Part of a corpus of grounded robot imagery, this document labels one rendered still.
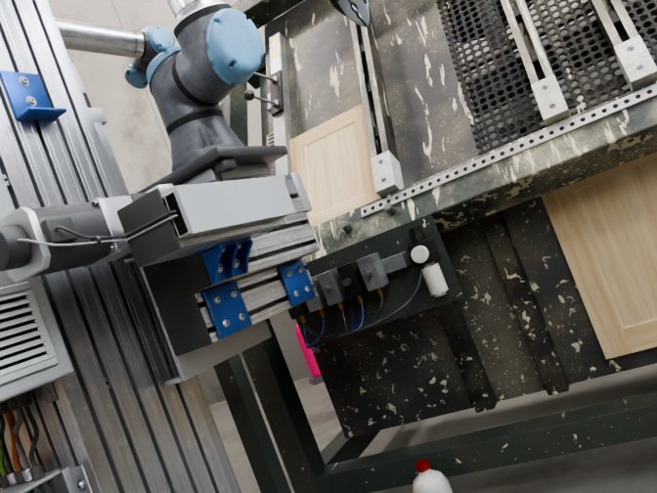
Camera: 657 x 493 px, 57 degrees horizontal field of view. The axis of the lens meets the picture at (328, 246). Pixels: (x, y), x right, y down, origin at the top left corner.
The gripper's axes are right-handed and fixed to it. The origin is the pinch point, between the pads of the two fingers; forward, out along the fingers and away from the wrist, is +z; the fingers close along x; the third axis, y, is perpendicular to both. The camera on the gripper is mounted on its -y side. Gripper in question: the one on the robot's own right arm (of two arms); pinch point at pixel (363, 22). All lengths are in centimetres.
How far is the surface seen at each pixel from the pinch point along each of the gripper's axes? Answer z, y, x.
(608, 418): 108, -41, -17
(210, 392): 227, 172, 354
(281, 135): 21, 28, 55
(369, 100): 23.8, 24.2, 19.1
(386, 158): 35.8, 1.6, 14.9
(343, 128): 28.0, 24.2, 31.7
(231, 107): 7, 49, 78
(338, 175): 37, 9, 35
